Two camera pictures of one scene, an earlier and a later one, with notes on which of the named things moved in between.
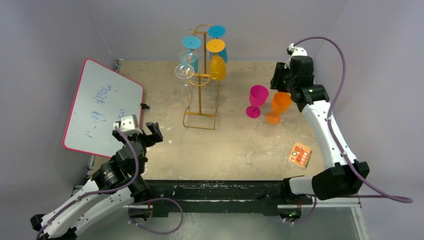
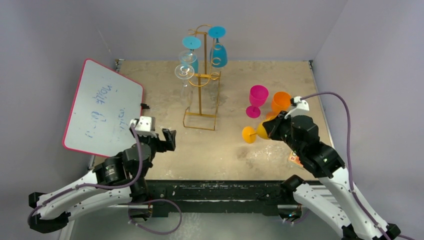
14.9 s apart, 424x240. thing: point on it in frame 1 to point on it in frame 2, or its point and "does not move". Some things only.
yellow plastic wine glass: (218, 67) to (249, 133)
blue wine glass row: (216, 32) does not move
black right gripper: (276, 79) to (278, 125)
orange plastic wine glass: (281, 102) does not move
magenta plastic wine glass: (258, 94) does not move
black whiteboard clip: (144, 106) does not move
